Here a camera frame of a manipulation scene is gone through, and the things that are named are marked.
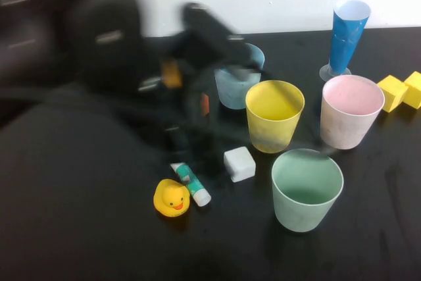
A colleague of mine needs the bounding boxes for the black silver wrist camera box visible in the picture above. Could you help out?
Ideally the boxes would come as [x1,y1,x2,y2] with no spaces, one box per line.
[179,1,262,81]

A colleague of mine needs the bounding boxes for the yellow plastic cup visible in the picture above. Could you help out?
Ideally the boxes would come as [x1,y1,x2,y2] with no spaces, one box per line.
[245,80,305,154]

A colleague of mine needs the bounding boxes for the pink plastic cup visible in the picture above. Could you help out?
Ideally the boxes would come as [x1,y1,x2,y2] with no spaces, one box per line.
[320,74,385,150]

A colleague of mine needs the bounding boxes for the tall blue glass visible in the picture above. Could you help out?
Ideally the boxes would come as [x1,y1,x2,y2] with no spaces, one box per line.
[328,0,372,76]

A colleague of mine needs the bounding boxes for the light blue plastic cup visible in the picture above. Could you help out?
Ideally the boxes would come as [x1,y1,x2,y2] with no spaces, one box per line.
[214,43,266,110]

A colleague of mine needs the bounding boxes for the light green plastic cup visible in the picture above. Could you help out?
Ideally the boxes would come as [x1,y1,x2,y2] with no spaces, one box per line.
[271,148,345,233]

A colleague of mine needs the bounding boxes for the white foam cube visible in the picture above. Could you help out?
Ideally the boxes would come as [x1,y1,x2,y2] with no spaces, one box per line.
[223,146,257,183]

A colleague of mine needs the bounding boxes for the orange foam cube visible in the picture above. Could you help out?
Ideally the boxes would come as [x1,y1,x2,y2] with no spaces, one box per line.
[199,93,211,116]

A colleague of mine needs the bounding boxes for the yellow rubber duck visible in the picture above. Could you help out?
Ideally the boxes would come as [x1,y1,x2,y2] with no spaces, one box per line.
[153,178,191,218]

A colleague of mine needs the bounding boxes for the clear plastic cylinder stand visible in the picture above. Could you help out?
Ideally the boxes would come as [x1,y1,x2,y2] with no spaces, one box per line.
[319,63,352,83]

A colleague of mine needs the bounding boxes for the white green glue stick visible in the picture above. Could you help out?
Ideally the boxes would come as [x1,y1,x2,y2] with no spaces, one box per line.
[170,161,212,208]

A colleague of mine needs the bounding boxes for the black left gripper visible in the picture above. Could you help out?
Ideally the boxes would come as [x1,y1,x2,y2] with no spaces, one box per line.
[182,63,253,153]

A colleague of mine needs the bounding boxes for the yellow foam cube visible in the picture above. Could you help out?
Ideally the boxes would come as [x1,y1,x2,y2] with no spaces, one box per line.
[376,74,410,113]
[403,70,421,110]

